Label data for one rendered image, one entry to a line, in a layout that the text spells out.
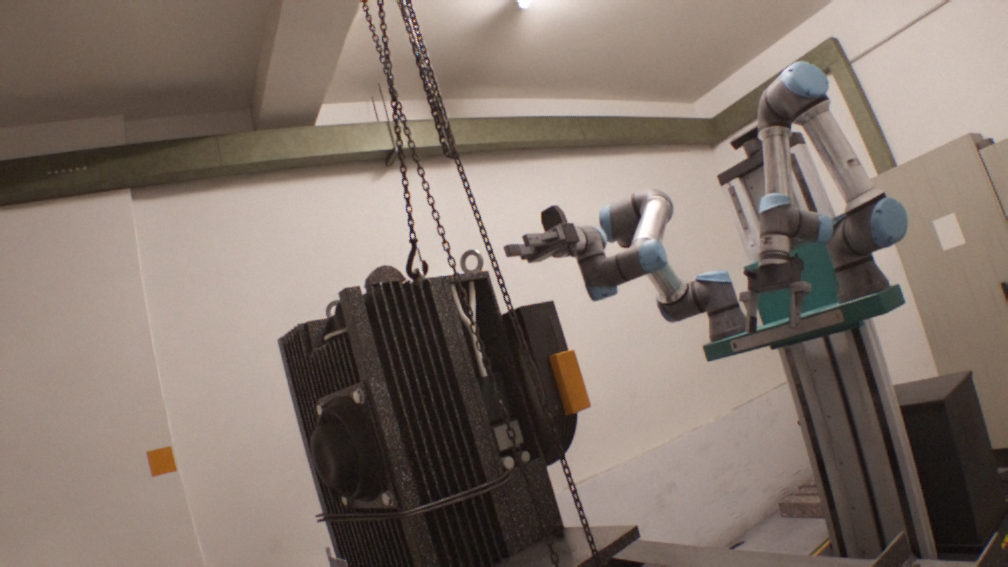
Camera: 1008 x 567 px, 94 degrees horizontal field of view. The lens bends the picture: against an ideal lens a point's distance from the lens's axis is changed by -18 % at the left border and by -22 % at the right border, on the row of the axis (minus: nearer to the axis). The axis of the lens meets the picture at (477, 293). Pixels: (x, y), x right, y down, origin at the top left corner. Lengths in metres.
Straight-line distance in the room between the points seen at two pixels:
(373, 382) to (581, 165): 2.52
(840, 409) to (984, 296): 1.62
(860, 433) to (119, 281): 2.78
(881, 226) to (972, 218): 1.93
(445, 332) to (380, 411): 0.27
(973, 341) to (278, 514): 3.50
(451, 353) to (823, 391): 1.28
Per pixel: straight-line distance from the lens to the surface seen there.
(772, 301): 2.03
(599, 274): 1.43
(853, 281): 1.72
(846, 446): 2.14
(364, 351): 1.28
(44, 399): 2.52
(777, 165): 1.69
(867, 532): 2.24
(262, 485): 2.48
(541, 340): 1.50
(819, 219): 1.53
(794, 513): 3.81
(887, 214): 1.63
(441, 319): 1.41
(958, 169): 3.51
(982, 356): 3.62
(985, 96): 3.73
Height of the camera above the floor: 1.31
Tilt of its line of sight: 9 degrees up
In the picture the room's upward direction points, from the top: 16 degrees counter-clockwise
